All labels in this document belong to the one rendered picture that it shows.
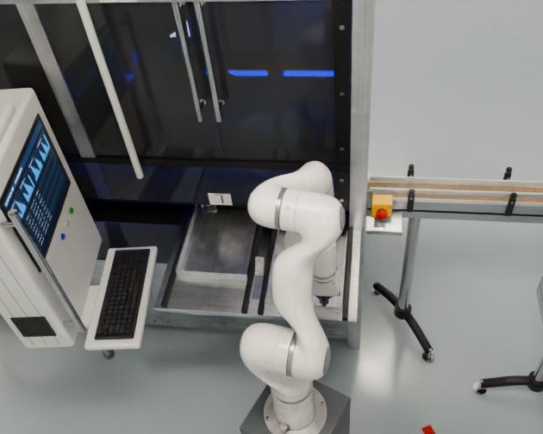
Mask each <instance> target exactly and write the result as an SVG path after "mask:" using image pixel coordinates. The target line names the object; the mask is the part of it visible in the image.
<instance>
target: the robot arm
mask: <svg viewBox="0 0 543 434"><path fill-rule="evenodd" d="M247 211H248V213H249V215H250V217H251V218H252V220H253V221H254V222H256V223H257V224H259V225H261V226H265V227H269V228H272V229H278V230H283V231H287V232H286V234H285V235H284V250H283V251H282V252H281V253H280V254H279V255H278V256H277V258H276V260H275V262H274V265H273V269H272V282H271V290H272V298H273V300H274V304H275V306H276V308H277V310H278V311H279V313H280V314H281V315H282V316H283V317H284V318H285V319H286V320H287V322H288V323H289V324H290V325H291V326H292V328H289V327H285V326H281V325H274V324H268V323H256V324H253V325H250V326H249V327H248V328H247V329H246V330H245V331H244V333H243V334H242V335H241V340H240V356H241V359H242V361H243V363H244V364H245V365H246V367H247V368H248V369H249V370H250V371H251V372H252V373H253V374H254V375H255V376H257V377H258V378H259V379H260V380H261V381H263V382H264V383H266V384H267V385H269V386H270V388H271V394H270V395H269V396H268V398H267V400H266V402H265V407H264V418H265V424H266V426H267V428H268V429H269V431H270V432H271V434H319V433H320V431H321V429H322V428H323V426H324V425H325V423H326V418H327V407H326V403H325V400H324V399H323V397H322V395H321V394H320V393H319V392H318V391H317V390H316V389H315V388H314V387H313V380H317V379H320V378H321V377H323V376H324V375H325V374H326V372H327V370H328V368H329V364H330V358H331V352H330V351H331V350H330V347H329V343H328V339H327V337H326V334H325V332H324V331H323V329H322V327H321V324H320V322H319V320H318V319H317V317H316V314H315V309H314V305H313V297H312V295H314V296H315V297H317V298H318V300H319V301H320V303H321V305H322V306H326V305H327V304H328V301H329V299H330V298H332V297H334V296H340V290H339V287H340V279H339V274H338V271H337V270H338V266H336V240H337V239H338V237H339V236H340V235H341V233H342V231H343V229H344V227H345V223H346V215H345V209H344V208H343V206H342V205H341V203H340V202H339V201H338V200H337V199H336V198H334V188H333V179H332V175H331V172H330V170H329V169H328V167H327V166H326V165H325V164H323V163H321V162H318V161H310V162H308V163H307V164H305V165H304V166H303V167H301V168H300V169H299V170H297V171H295V172H293V173H290V174H285V175H282V176H278V177H273V178H271V179H268V180H266V181H264V182H263V183H262V184H260V185H259V186H258V187H257V188H255V189H254V191H253V192H252V193H251V194H250V195H249V199H248V202H247Z"/></svg>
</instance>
